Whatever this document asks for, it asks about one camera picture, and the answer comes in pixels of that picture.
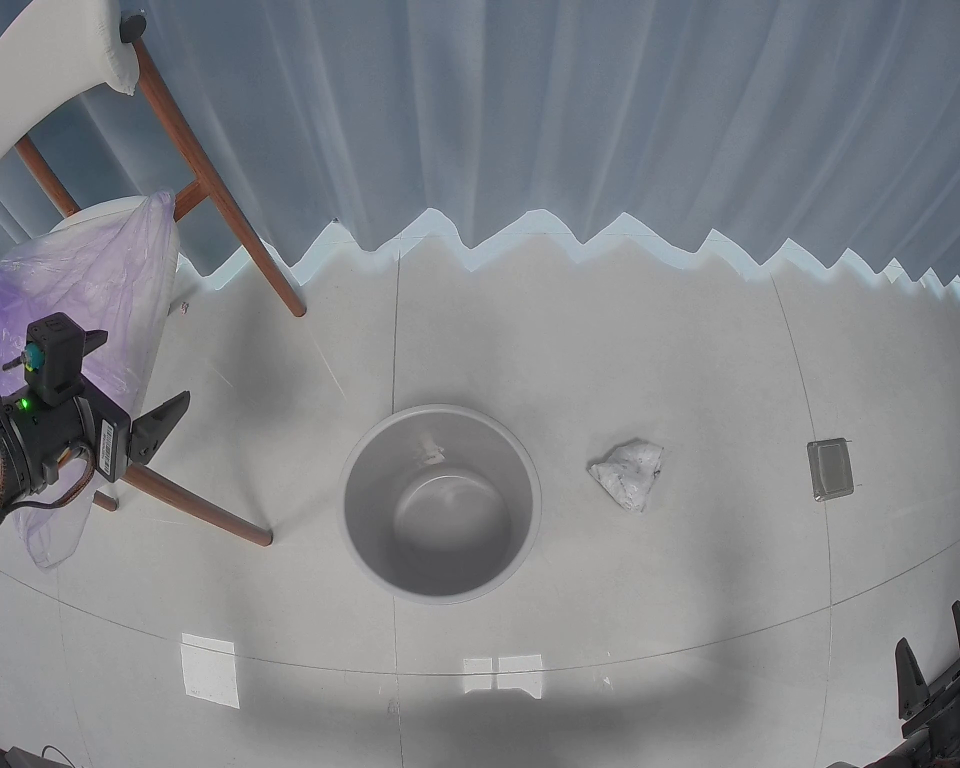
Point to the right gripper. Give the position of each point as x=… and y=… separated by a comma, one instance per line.
x=946, y=705

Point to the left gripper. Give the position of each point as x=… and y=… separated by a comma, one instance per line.
x=105, y=439

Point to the purple plastic bag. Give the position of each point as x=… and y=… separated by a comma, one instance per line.
x=90, y=285

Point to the white paper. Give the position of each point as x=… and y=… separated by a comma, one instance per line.
x=628, y=472

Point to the white trash bin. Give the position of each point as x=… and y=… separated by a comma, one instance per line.
x=442, y=570

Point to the white padded wooden chair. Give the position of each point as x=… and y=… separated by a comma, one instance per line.
x=52, y=45

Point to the white curtain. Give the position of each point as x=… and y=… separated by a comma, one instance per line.
x=525, y=112

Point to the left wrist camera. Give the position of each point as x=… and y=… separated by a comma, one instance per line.
x=52, y=367

